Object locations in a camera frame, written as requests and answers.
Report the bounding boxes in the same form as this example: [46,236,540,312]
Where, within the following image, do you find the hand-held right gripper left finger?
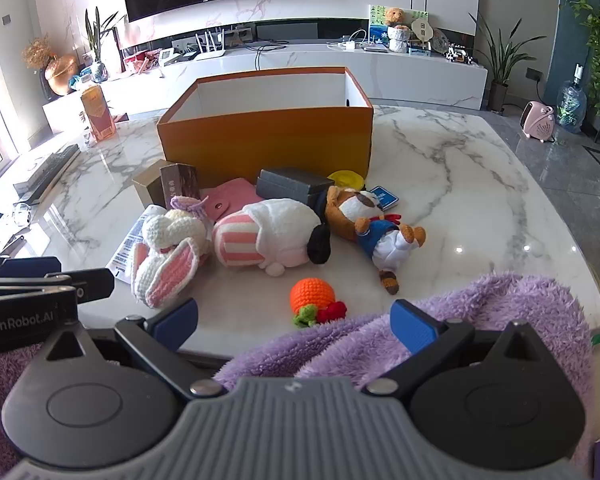
[44,298,228,401]

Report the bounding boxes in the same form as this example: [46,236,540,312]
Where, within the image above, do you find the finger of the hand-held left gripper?
[0,256,62,279]
[44,268,116,304]

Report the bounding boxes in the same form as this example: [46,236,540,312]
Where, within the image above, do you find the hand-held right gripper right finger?
[362,299,551,395]

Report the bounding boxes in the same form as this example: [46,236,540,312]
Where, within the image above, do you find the white crocheted rabbit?
[131,196,214,309]

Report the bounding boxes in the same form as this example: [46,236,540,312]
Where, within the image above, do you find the pink pouch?
[200,177,261,224]

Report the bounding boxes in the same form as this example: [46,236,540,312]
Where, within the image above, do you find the brown dog plush blue outfit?
[324,186,427,296]

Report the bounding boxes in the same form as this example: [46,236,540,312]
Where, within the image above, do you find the pink striped dog plush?
[211,198,332,277]

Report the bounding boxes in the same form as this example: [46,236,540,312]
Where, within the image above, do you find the grey box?
[256,167,333,207]

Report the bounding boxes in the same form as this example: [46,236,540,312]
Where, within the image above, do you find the orange cardboard box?
[156,66,374,189]

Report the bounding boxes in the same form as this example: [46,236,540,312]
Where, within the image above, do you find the white plastic packet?
[105,204,166,286]

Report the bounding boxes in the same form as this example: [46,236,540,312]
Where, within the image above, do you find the purple fluffy blanket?
[0,272,598,461]

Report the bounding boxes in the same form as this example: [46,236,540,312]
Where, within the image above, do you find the black keyboard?
[14,144,81,206]

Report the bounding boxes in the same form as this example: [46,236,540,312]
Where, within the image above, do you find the crocheted orange fruit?
[290,279,345,330]

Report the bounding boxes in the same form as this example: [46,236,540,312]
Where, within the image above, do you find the khaki small box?
[132,160,169,208]

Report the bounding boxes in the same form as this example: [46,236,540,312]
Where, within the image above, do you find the brown small box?
[160,162,202,207]

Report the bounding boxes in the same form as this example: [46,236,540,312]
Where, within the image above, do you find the blue card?
[367,186,400,211]

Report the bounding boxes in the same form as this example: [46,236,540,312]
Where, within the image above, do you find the yellow lid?
[326,170,366,192]

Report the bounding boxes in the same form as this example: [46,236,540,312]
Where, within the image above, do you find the orange carton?
[80,85,117,142]

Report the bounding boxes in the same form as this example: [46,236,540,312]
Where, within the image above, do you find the gold vase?
[45,54,81,97]

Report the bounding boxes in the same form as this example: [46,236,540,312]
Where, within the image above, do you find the dried flowers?
[21,35,56,69]

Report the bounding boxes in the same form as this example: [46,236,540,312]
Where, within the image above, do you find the red tray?
[122,50,163,76]

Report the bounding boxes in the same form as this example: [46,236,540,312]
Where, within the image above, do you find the green plant in blue vase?
[84,7,126,83]

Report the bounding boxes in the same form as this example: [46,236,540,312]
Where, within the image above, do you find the pink heater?
[517,101,556,143]

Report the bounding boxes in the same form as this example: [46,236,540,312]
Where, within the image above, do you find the white router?
[194,30,227,61]

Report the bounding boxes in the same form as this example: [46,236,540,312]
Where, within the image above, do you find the large water bottle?
[556,64,589,133]

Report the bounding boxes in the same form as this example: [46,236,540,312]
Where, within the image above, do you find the black and white figurines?
[445,45,476,65]

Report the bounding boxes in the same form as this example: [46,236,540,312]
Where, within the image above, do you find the tall potted plant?
[469,12,546,113]

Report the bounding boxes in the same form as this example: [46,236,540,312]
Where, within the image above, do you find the white television cabinet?
[42,42,489,133]

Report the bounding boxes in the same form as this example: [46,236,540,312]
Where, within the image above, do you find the wooden fan ornament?
[411,15,435,44]

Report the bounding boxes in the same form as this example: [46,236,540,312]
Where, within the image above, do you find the green and blue painting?
[367,4,430,44]

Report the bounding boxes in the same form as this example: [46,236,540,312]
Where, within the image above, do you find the brown teddy bear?
[382,6,411,29]

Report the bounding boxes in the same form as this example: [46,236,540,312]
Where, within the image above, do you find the black cable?
[252,40,287,72]

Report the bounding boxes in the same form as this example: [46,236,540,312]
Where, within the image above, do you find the white charger with cables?
[330,30,369,52]

